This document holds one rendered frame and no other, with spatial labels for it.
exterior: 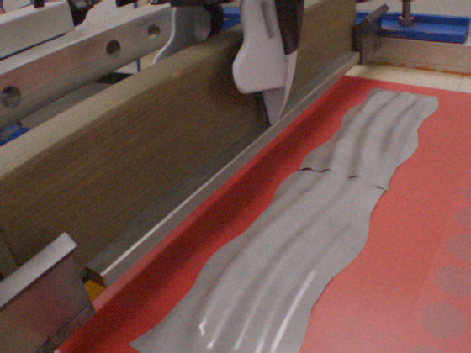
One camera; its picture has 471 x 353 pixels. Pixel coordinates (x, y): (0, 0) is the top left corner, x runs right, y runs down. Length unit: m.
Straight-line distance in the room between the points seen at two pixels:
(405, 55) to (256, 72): 0.30
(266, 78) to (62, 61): 0.25
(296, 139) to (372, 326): 0.20
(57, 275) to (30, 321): 0.02
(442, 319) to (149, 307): 0.15
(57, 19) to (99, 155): 0.34
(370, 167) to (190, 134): 0.14
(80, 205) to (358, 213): 0.17
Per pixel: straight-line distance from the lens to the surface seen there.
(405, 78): 0.52
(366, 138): 0.37
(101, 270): 0.22
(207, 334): 0.23
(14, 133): 0.66
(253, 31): 0.28
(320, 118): 0.42
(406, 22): 0.55
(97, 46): 0.51
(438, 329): 0.24
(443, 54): 0.54
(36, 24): 0.52
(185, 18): 0.31
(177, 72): 0.25
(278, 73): 0.30
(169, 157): 0.25
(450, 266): 0.27
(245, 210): 0.30
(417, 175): 0.34
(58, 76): 0.48
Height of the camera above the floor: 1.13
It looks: 31 degrees down
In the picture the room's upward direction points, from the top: 8 degrees counter-clockwise
